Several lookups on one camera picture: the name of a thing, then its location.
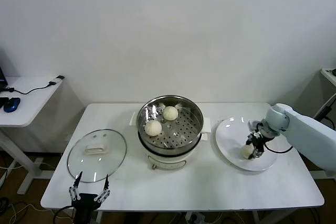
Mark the dark item on side table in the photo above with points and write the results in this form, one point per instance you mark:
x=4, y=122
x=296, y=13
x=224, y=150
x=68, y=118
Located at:
x=333, y=72

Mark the flat black desk device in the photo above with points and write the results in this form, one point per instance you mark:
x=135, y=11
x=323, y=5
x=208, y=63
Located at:
x=3, y=102

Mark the white round plate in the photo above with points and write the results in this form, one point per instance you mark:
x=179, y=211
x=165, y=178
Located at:
x=231, y=137

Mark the white table leg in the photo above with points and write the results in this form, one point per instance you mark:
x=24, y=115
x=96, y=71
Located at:
x=259, y=217

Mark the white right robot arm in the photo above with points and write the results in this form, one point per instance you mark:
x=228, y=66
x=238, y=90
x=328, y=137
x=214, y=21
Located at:
x=302, y=129

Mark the black power adapter brick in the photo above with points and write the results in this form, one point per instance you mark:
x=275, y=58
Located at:
x=323, y=112

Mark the white steamed baozi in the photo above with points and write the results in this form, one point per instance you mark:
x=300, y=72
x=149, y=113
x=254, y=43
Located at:
x=170, y=113
x=153, y=128
x=245, y=153

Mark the blue computer mouse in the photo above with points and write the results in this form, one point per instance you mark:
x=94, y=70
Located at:
x=12, y=104

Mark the dark laptop screen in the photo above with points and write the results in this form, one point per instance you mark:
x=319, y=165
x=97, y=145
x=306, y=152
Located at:
x=2, y=77

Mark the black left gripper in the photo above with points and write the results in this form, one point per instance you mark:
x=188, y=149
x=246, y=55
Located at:
x=84, y=208

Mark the white electric cooker pot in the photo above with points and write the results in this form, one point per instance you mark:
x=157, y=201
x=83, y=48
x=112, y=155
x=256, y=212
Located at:
x=168, y=162

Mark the white side desk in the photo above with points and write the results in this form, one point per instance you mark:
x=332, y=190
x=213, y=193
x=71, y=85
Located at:
x=31, y=103

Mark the glass pot lid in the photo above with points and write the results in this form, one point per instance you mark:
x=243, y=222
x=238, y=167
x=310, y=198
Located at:
x=115, y=145

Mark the stainless steel steamer basket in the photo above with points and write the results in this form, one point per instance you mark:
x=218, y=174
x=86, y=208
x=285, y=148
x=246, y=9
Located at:
x=183, y=132

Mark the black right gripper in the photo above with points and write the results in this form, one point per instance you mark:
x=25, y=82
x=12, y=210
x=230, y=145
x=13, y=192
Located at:
x=259, y=142

